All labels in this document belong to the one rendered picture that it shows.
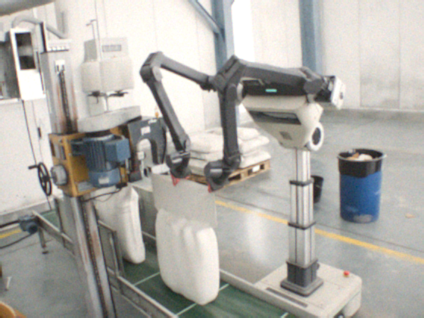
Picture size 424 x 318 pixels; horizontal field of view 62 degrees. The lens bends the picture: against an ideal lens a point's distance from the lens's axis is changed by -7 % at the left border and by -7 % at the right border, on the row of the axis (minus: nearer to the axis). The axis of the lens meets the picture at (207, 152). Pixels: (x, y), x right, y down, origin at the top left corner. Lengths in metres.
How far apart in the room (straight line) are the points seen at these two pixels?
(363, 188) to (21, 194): 3.76
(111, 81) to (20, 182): 3.10
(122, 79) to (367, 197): 2.69
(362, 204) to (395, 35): 6.43
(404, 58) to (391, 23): 0.87
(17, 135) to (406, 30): 8.20
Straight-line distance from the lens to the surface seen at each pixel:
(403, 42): 9.65
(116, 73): 1.82
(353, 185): 3.74
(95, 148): 1.79
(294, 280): 2.36
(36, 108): 4.71
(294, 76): 1.51
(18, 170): 4.72
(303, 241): 2.21
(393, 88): 9.76
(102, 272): 2.26
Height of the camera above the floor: 1.61
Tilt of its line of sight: 13 degrees down
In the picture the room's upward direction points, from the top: 5 degrees counter-clockwise
